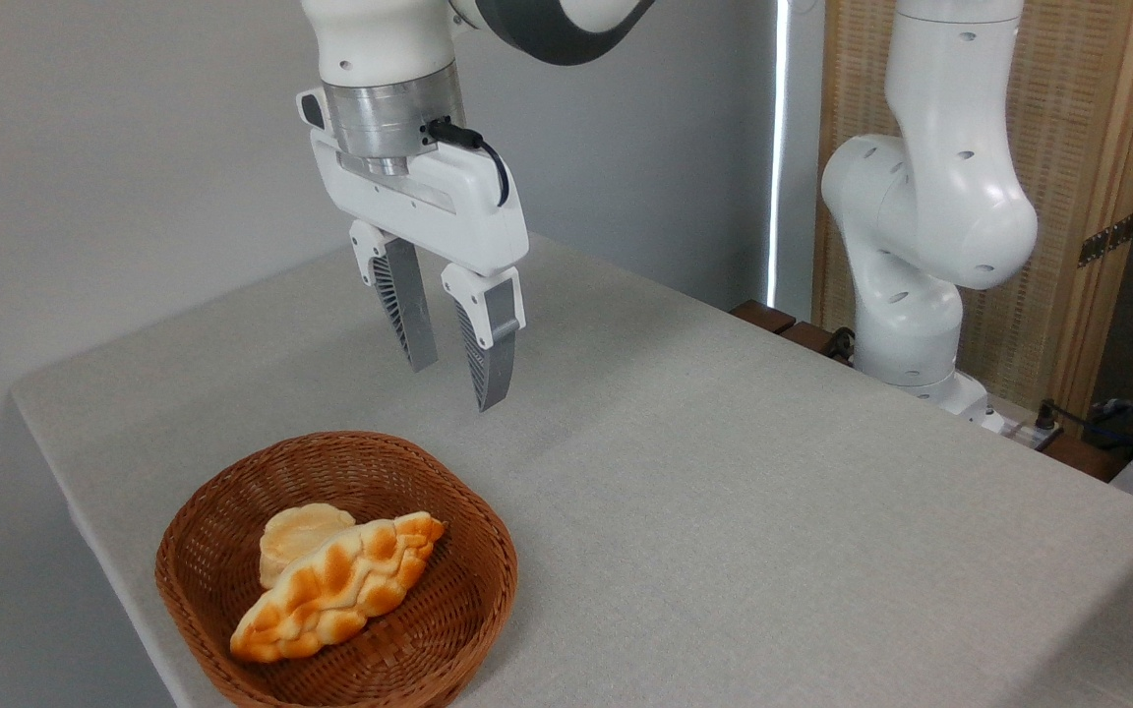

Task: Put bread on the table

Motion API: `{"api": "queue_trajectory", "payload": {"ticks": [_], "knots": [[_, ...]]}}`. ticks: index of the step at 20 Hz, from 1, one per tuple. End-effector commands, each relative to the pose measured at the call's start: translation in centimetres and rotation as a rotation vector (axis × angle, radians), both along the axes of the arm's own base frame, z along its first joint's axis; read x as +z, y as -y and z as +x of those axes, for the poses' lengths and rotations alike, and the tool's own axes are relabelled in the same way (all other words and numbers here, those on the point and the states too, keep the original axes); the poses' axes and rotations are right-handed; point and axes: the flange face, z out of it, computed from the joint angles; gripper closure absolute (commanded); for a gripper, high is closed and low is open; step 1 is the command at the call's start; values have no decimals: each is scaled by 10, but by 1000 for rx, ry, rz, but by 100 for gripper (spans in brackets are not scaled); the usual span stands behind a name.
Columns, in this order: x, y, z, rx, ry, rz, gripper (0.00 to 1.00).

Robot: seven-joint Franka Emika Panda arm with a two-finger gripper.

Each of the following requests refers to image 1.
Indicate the grey tablecloth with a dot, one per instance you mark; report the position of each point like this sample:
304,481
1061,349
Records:
724,492

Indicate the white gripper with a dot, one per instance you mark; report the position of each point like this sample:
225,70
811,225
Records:
448,211

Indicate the braided golden bread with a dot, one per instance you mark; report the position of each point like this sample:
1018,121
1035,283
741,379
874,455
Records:
340,590

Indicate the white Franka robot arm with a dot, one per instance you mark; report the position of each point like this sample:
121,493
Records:
930,197

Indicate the metal screen hinge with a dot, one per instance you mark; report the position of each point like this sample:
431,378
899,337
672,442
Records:
1107,239

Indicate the wood and rattan folding screen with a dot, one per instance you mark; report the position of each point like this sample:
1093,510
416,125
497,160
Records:
1078,128

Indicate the small pale round bread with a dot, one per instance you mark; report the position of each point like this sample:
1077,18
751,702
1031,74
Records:
296,536

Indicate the brown wicker basket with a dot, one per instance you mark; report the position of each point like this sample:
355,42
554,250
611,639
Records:
434,629

